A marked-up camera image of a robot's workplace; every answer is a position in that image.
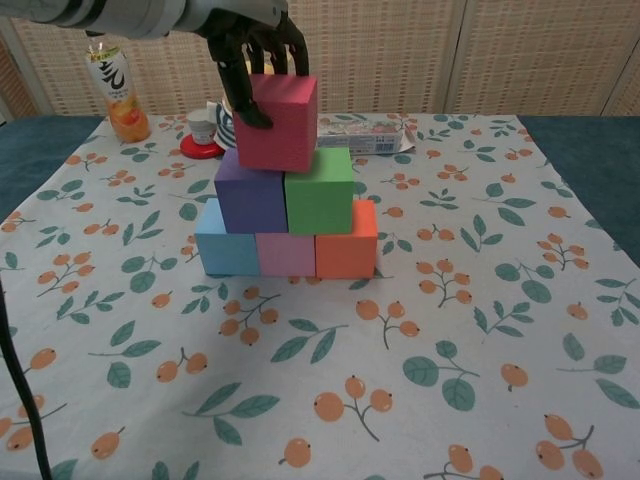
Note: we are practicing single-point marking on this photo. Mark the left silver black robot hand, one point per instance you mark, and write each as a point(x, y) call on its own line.
point(235, 35)

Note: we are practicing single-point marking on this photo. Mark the snack package box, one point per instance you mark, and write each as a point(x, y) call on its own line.
point(365, 135)

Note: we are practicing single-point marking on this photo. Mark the small white jar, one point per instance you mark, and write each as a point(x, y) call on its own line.
point(201, 131)

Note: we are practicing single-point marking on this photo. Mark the floral print tablecloth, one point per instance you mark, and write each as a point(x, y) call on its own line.
point(320, 375)

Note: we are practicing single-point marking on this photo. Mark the green foam cube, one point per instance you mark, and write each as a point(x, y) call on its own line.
point(320, 200)

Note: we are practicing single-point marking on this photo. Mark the light blue foam cube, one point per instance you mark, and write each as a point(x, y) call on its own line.
point(227, 255)

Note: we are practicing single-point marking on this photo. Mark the purple foam cube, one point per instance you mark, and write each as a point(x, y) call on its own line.
point(250, 200)

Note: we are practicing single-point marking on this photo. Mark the orange juice bottle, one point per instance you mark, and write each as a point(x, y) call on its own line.
point(120, 100)

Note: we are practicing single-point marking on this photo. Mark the red foam cube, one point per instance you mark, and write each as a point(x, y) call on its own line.
point(280, 125)

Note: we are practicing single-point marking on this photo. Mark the yellow plush toy striped shirt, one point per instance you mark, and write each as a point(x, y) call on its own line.
point(225, 130)

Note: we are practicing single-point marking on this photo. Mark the orange foam cube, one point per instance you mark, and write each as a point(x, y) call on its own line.
point(345, 255)

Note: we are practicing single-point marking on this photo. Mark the pink foam cube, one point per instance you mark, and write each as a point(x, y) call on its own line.
point(285, 255)

